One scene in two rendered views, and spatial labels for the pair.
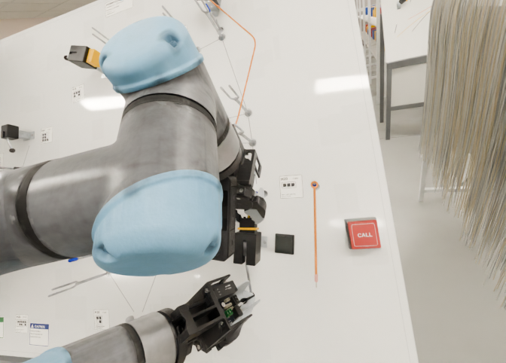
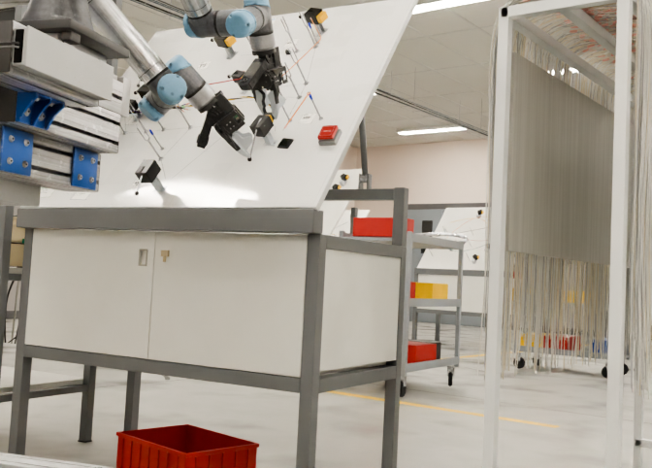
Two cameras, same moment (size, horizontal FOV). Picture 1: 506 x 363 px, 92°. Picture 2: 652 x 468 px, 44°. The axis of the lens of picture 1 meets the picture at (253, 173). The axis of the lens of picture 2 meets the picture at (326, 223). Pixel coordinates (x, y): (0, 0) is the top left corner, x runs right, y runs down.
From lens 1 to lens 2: 2.24 m
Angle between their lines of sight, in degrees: 35
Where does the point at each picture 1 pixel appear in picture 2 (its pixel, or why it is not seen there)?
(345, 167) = (342, 111)
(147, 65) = not seen: outside the picture
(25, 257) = (209, 22)
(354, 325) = (299, 180)
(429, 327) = not seen: outside the picture
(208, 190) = (252, 18)
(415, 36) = not seen: outside the picture
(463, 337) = not seen: outside the picture
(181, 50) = (263, 0)
